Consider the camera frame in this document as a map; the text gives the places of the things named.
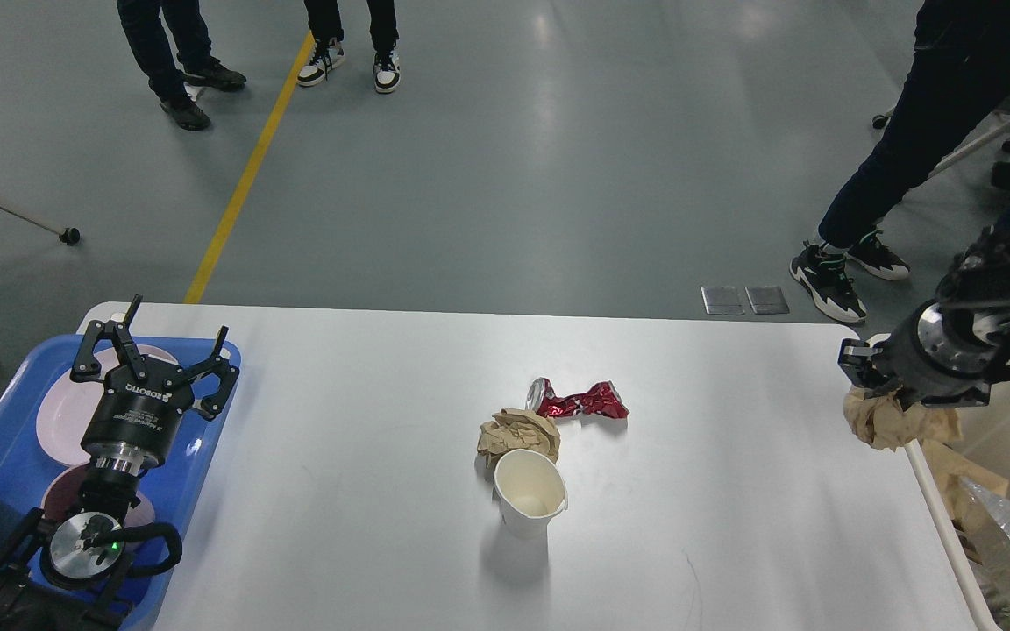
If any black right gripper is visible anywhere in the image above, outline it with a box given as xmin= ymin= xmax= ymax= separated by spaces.
xmin=837 ymin=301 xmax=992 ymax=408

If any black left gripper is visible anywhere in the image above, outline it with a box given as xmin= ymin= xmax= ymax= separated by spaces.
xmin=69 ymin=294 xmax=240 ymax=464

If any brown paper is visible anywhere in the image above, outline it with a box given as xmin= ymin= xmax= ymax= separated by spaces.
xmin=843 ymin=387 xmax=963 ymax=450

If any pink plate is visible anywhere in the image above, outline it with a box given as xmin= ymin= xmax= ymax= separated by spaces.
xmin=34 ymin=345 xmax=181 ymax=469

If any pink mug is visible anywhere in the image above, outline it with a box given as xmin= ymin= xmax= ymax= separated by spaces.
xmin=40 ymin=463 xmax=156 ymax=528

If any brown paper bag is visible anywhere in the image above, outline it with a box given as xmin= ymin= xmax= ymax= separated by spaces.
xmin=921 ymin=439 xmax=1009 ymax=534

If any white paper cup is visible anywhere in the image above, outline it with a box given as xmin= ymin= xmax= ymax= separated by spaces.
xmin=494 ymin=449 xmax=569 ymax=539

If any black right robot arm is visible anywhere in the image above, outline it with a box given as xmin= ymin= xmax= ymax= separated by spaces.
xmin=838 ymin=228 xmax=1010 ymax=408

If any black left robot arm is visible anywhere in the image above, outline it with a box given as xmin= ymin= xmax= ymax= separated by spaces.
xmin=0 ymin=301 xmax=241 ymax=630

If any metal floor plate right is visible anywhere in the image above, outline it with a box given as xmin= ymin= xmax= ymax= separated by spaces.
xmin=744 ymin=285 xmax=791 ymax=316

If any metal floor plate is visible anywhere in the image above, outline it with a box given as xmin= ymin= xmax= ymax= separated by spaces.
xmin=701 ymin=285 xmax=746 ymax=316
xmin=744 ymin=285 xmax=791 ymax=316

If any metal floor plate left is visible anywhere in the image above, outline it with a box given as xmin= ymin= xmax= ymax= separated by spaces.
xmin=701 ymin=285 xmax=746 ymax=316

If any crushed red can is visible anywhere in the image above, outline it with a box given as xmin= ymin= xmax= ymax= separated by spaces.
xmin=525 ymin=377 xmax=629 ymax=420

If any person in dark trousers left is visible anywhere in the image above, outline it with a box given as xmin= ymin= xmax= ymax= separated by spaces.
xmin=115 ymin=1 xmax=247 ymax=131

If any person in dark clothes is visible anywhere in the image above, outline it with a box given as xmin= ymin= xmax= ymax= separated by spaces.
xmin=790 ymin=1 xmax=1010 ymax=324

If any crumpled brown paper ball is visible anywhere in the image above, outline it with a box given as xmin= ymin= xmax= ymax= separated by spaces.
xmin=476 ymin=408 xmax=562 ymax=467

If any person in black trousers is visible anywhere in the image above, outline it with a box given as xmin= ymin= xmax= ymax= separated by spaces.
xmin=296 ymin=0 xmax=402 ymax=96

